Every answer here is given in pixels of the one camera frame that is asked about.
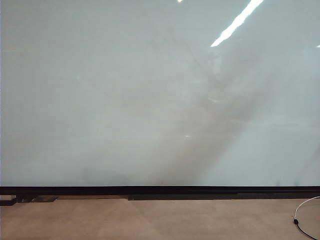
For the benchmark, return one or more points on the black and white foot block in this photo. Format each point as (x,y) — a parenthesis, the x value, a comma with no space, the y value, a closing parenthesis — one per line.
(7,200)

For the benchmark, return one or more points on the large glass whiteboard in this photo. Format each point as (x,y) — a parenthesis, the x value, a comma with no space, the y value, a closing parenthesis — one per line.
(100,100)

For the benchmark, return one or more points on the black whiteboard frame rail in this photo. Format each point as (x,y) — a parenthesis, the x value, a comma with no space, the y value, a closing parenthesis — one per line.
(150,190)

